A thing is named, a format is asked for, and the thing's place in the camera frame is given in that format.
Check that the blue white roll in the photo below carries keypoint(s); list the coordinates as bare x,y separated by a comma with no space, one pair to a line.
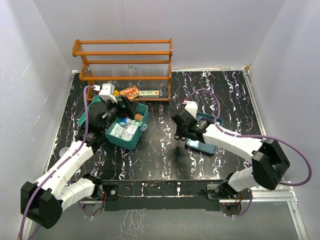
122,123

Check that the white bottle green label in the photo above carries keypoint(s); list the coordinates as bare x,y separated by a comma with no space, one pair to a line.
132,122

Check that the orange wooden shelf rack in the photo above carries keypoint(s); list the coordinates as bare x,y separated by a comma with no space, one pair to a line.
147,64

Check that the black scissors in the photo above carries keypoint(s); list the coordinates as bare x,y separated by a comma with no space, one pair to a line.
180,138

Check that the blue white packet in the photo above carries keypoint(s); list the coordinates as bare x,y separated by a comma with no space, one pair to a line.
193,143

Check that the blue grey divided tray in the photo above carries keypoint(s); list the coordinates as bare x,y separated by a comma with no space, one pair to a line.
206,149

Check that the orange medicine box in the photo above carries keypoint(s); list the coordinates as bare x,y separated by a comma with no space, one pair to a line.
130,92

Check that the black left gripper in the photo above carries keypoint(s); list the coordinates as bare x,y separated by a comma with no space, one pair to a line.
129,108

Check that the brown bottle orange cap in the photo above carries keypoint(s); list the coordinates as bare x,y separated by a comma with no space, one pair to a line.
138,117

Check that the pale green long box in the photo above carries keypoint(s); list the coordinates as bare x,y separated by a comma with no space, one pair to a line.
149,94

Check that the yellow grey small object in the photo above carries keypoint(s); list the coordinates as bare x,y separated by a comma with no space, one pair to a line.
116,93

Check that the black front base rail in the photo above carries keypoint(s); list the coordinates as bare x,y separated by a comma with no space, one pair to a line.
118,195

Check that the clear plastic bag packet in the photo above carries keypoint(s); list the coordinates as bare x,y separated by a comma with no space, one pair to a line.
128,132

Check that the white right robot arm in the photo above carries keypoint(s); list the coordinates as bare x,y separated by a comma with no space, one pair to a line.
268,160

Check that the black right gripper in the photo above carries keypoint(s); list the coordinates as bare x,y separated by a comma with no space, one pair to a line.
179,131

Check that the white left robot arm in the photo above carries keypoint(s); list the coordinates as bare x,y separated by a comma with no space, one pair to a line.
44,200

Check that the white blue-label packet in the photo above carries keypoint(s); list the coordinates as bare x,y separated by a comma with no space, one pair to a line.
117,130

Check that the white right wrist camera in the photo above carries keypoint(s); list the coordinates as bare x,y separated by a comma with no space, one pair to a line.
191,107

